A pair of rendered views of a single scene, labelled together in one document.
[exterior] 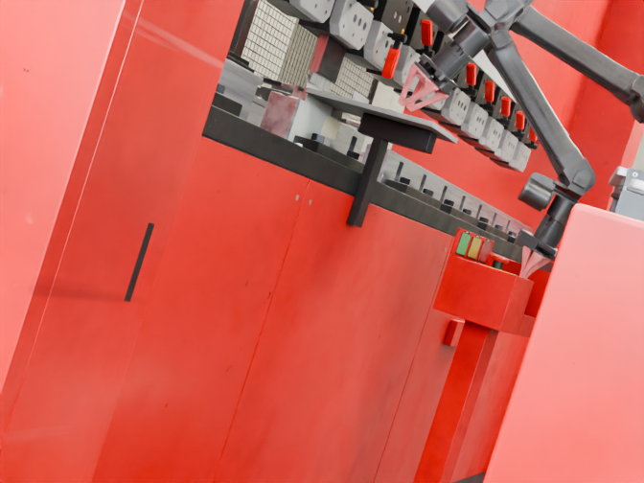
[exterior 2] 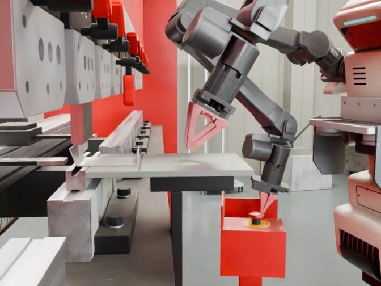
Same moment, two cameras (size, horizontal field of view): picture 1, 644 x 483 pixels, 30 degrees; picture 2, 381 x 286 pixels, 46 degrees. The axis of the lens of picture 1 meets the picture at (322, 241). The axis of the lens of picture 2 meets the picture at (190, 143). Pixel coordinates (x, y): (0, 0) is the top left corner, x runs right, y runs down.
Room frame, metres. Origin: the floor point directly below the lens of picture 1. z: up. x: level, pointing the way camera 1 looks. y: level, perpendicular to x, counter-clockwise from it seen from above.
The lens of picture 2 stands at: (1.61, 0.27, 1.13)
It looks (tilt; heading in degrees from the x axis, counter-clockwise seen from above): 7 degrees down; 334
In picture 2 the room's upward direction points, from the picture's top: straight up
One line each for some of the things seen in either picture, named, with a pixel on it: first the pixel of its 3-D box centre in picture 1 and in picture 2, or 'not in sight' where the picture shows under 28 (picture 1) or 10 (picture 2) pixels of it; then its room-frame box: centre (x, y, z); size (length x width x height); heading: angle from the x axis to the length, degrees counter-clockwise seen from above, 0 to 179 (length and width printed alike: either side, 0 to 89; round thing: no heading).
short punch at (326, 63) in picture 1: (326, 63); (82, 125); (2.39, 0.10, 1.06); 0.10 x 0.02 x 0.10; 158
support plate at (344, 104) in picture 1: (382, 115); (169, 163); (2.33, -0.04, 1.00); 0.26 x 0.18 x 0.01; 68
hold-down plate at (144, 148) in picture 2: (455, 216); (140, 146); (3.30, -0.33, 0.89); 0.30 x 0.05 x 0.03; 158
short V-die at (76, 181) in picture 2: (318, 103); (85, 168); (2.41, 0.09, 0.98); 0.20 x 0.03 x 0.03; 158
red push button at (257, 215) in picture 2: (497, 264); (255, 219); (2.55, -0.37, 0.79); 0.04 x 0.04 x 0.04
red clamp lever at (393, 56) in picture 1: (391, 55); (126, 81); (2.51, -0.02, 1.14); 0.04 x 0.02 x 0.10; 68
